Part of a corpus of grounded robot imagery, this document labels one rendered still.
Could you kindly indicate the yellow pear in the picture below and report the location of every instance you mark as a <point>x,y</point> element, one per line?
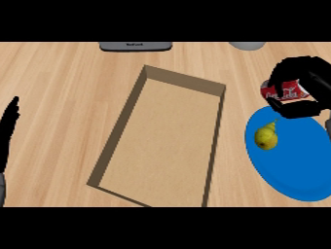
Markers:
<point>266,136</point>

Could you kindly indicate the dark grey appliance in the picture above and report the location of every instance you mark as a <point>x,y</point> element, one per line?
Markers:
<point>135,46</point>

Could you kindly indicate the red soda can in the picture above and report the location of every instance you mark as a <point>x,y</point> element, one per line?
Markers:
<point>288,91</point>

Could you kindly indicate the blue plate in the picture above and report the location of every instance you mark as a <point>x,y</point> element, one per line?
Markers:
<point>296,155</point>

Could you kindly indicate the cardboard box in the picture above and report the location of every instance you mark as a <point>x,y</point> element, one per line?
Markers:
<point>163,139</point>

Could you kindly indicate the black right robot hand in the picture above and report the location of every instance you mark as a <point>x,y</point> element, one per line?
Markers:
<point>319,82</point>

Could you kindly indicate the pale grey round object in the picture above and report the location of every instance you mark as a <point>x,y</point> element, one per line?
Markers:
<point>247,45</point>

